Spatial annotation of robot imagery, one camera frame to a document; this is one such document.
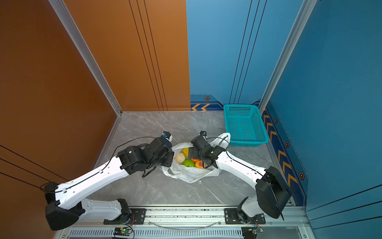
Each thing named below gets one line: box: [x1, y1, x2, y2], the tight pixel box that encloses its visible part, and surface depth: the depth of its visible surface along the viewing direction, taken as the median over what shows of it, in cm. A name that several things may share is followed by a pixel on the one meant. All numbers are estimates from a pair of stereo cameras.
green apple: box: [182, 158, 195, 168], surface depth 87 cm
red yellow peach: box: [194, 160, 205, 169], surface depth 88 cm
